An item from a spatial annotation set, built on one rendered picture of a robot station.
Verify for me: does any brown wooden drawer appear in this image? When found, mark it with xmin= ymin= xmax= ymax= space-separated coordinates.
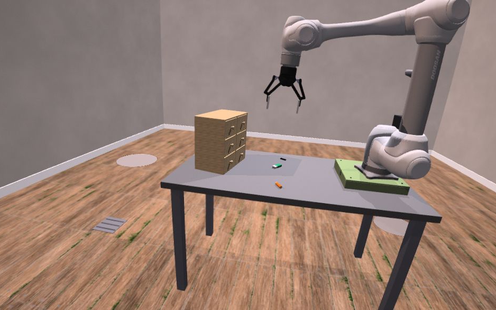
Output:
xmin=225 ymin=117 xmax=237 ymax=138
xmin=225 ymin=134 xmax=236 ymax=156
xmin=237 ymin=114 xmax=247 ymax=132
xmin=224 ymin=151 xmax=235 ymax=173
xmin=236 ymin=130 xmax=246 ymax=148
xmin=235 ymin=145 xmax=245 ymax=164

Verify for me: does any small wooden chest of drawers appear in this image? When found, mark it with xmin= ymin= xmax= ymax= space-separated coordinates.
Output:
xmin=195 ymin=110 xmax=247 ymax=175

